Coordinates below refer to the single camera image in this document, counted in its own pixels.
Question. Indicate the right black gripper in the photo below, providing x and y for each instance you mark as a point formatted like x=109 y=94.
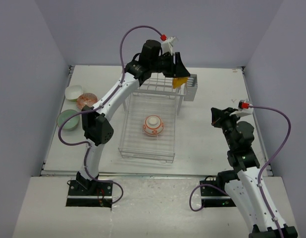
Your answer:
x=218 y=115

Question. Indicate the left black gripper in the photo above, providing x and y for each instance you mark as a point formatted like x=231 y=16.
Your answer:
x=178 y=70

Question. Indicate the yellow plastic bowl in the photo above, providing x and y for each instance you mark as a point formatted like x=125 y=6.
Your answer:
x=177 y=82

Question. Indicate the orange white upturned bowl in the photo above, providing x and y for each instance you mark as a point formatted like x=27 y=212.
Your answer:
x=153 y=125

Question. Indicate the blue zigzag patterned bowl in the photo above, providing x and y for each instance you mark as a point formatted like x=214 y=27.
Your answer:
x=86 y=99

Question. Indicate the mint green bowl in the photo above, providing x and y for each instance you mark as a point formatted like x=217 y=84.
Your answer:
x=70 y=124

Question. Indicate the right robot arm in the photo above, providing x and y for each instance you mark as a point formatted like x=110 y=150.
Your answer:
x=244 y=183

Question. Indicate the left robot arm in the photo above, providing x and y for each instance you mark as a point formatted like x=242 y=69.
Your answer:
x=155 y=57

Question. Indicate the grey cutlery holder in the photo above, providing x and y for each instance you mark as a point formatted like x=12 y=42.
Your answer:
x=191 y=88

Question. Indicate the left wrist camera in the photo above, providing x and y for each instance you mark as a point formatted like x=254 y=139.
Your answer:
x=170 y=41

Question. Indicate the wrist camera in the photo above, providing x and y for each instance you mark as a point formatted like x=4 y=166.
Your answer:
x=170 y=41
x=244 y=105

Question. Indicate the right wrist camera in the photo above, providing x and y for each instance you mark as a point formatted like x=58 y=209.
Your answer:
x=244 y=105

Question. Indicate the white wire dish rack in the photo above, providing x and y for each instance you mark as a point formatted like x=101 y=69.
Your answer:
x=155 y=97

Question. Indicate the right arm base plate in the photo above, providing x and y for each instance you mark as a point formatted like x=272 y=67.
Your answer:
x=212 y=198

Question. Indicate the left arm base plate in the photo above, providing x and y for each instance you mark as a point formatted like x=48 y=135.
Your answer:
x=98 y=195

